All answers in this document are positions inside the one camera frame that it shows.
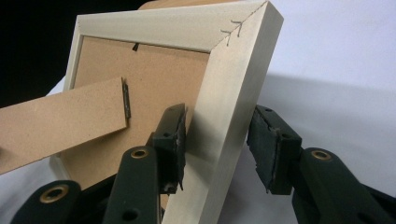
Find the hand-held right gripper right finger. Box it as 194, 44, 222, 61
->
246, 105, 396, 224

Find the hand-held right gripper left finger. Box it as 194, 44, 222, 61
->
102, 103, 189, 224

